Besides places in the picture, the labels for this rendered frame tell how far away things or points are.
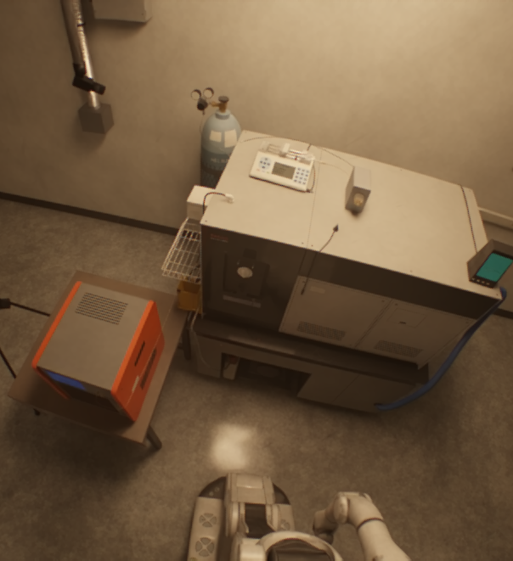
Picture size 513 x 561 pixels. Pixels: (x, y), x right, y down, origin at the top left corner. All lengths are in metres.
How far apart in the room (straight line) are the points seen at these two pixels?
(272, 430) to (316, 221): 1.51
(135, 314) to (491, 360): 2.90
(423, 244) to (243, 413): 1.59
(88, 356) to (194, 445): 1.19
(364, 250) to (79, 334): 1.14
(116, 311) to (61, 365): 0.30
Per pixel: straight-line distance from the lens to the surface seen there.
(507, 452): 3.25
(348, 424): 2.62
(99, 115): 2.60
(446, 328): 1.72
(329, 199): 1.53
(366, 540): 1.01
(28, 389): 1.98
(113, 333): 1.46
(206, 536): 2.03
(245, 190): 1.48
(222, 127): 2.02
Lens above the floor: 2.39
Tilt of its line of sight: 55 degrees down
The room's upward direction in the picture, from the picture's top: 10 degrees clockwise
